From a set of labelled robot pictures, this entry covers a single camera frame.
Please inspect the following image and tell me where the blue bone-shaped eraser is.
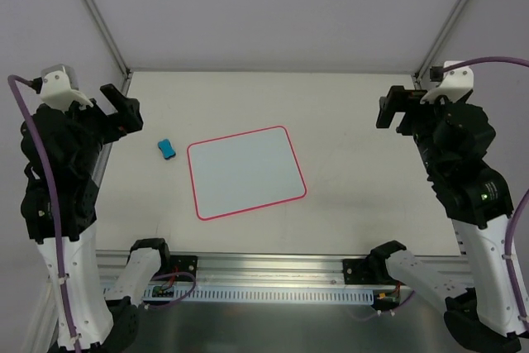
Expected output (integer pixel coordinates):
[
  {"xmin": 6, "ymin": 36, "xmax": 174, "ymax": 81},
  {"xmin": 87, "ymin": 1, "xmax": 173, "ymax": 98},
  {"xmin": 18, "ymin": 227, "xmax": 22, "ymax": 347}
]
[{"xmin": 157, "ymin": 139, "xmax": 177, "ymax": 160}]

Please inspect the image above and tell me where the pink framed whiteboard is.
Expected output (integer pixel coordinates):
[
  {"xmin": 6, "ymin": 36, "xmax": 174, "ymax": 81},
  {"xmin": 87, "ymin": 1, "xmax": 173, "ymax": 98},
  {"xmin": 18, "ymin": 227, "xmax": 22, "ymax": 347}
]
[{"xmin": 187, "ymin": 126, "xmax": 307, "ymax": 221}]

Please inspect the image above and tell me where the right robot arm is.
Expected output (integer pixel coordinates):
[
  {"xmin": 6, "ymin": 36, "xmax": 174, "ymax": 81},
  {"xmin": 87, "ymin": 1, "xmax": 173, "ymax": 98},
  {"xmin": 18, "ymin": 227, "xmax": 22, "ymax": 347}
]
[{"xmin": 365, "ymin": 86, "xmax": 528, "ymax": 352}]

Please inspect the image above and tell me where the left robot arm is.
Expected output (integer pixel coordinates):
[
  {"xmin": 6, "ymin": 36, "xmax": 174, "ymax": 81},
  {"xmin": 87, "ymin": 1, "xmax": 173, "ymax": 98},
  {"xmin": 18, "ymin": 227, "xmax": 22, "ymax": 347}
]
[{"xmin": 21, "ymin": 84, "xmax": 172, "ymax": 352}]

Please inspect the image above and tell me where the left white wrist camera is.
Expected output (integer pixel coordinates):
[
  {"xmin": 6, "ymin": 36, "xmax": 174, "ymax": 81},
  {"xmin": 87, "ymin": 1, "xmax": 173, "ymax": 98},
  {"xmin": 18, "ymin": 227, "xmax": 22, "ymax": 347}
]
[{"xmin": 39, "ymin": 64, "xmax": 93, "ymax": 112}]

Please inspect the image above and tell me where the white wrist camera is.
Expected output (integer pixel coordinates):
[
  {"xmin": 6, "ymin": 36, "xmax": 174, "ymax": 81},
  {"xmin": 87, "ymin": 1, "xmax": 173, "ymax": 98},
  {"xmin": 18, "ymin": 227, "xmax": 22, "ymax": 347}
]
[
  {"xmin": 420, "ymin": 61, "xmax": 474, "ymax": 104},
  {"xmin": 39, "ymin": 64, "xmax": 93, "ymax": 112}
]

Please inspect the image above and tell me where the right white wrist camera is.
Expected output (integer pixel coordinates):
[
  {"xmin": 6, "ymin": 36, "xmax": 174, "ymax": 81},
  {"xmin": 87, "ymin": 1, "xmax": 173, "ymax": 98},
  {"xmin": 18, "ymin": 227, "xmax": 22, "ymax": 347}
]
[{"xmin": 420, "ymin": 61, "xmax": 474, "ymax": 104}]

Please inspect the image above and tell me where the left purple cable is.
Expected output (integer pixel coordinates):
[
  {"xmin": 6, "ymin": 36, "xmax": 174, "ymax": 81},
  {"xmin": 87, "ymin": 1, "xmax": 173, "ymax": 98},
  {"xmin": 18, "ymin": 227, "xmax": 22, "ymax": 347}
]
[{"xmin": 7, "ymin": 74, "xmax": 198, "ymax": 350}]

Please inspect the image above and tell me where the left aluminium frame post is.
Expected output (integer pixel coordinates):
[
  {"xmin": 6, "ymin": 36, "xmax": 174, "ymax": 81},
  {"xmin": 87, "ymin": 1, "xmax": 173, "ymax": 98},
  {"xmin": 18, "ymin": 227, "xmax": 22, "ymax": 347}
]
[{"xmin": 80, "ymin": 0, "xmax": 131, "ymax": 94}]

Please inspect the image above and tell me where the aluminium frame post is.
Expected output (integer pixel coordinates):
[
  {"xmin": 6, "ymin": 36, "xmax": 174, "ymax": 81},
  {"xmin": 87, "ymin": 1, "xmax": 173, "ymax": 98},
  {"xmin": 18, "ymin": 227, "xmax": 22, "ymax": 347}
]
[
  {"xmin": 80, "ymin": 0, "xmax": 131, "ymax": 94},
  {"xmin": 412, "ymin": 0, "xmax": 471, "ymax": 89}
]

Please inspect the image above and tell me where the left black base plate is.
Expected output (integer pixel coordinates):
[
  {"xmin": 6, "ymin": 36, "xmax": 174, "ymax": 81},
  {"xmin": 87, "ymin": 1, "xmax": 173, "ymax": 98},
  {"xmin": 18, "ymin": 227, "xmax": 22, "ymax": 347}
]
[{"xmin": 170, "ymin": 255, "xmax": 198, "ymax": 282}]

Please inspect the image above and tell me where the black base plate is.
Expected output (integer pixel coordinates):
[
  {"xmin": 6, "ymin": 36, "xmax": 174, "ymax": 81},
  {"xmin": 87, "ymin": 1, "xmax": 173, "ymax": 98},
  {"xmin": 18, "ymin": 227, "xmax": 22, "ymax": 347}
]
[
  {"xmin": 341, "ymin": 258, "xmax": 374, "ymax": 285},
  {"xmin": 170, "ymin": 255, "xmax": 198, "ymax": 282}
]

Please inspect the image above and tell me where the right aluminium frame post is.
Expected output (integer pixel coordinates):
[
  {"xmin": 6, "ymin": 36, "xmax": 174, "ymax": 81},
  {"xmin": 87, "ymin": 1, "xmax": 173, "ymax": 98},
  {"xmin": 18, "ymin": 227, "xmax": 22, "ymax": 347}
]
[{"xmin": 412, "ymin": 0, "xmax": 471, "ymax": 89}]

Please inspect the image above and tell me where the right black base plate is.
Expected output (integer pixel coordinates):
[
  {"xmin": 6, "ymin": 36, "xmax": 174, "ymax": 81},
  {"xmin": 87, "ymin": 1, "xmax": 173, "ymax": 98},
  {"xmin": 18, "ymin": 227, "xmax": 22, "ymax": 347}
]
[{"xmin": 341, "ymin": 258, "xmax": 374, "ymax": 285}]

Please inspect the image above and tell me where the aluminium mounting rail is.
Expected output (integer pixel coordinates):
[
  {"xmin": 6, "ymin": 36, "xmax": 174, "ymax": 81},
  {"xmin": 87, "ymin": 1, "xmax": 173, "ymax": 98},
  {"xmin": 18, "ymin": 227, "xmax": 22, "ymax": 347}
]
[{"xmin": 97, "ymin": 250, "xmax": 473, "ymax": 288}]

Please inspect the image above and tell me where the white slotted cable duct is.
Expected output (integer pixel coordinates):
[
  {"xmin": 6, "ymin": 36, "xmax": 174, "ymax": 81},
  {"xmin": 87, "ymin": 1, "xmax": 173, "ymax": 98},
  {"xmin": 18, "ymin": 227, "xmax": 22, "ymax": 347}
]
[{"xmin": 98, "ymin": 285, "xmax": 379, "ymax": 305}]

